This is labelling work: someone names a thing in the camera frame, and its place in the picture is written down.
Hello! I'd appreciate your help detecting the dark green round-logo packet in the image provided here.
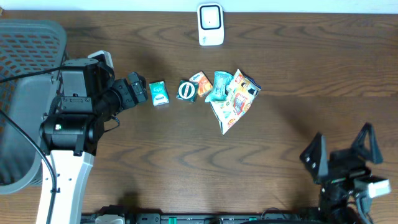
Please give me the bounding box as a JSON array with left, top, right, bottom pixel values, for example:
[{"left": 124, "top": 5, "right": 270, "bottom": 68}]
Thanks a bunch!
[{"left": 176, "top": 80, "right": 198, "bottom": 103}]

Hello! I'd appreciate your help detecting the white barcode scanner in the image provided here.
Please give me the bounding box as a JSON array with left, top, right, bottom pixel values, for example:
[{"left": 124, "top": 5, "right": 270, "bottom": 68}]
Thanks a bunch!
[{"left": 197, "top": 3, "right": 224, "bottom": 46}]

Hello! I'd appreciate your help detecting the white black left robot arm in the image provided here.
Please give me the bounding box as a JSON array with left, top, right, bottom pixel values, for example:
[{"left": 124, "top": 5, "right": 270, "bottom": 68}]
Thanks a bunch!
[{"left": 36, "top": 57, "right": 148, "bottom": 223}]

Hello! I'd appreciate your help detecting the grey plastic shopping basket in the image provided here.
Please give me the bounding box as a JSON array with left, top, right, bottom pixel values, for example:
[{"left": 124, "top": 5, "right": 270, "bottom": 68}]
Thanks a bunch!
[{"left": 1, "top": 19, "right": 67, "bottom": 195}]

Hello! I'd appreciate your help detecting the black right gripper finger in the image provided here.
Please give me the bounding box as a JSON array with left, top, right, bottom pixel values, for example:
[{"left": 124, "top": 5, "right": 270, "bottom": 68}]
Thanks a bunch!
[
  {"left": 299, "top": 133, "right": 328, "bottom": 184},
  {"left": 351, "top": 123, "right": 384, "bottom": 164}
]

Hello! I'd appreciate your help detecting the white teal tissue pack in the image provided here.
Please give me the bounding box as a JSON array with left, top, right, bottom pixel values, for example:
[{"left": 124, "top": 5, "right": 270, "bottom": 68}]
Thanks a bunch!
[{"left": 149, "top": 81, "right": 169, "bottom": 106}]

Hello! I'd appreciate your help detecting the orange tissue packet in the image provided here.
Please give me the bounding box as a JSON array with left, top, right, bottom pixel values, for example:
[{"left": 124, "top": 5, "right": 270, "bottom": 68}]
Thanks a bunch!
[{"left": 189, "top": 72, "right": 213, "bottom": 97}]

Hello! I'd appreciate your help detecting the yellow printed bag pack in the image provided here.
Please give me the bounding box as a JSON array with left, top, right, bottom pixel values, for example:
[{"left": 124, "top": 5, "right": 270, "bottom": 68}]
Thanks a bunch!
[{"left": 208, "top": 69, "right": 261, "bottom": 134}]

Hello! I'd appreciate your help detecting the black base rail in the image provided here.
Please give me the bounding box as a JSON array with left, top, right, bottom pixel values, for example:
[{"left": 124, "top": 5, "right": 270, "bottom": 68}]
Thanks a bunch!
[{"left": 79, "top": 205, "right": 320, "bottom": 224}]

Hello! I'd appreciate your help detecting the teal snack packet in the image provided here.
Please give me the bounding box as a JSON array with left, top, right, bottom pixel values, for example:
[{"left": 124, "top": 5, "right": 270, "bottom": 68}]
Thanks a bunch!
[{"left": 205, "top": 71, "right": 233, "bottom": 103}]

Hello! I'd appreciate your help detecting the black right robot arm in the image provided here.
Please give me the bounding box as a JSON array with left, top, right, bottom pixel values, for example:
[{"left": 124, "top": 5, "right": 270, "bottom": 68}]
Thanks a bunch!
[{"left": 300, "top": 123, "right": 391, "bottom": 223}]

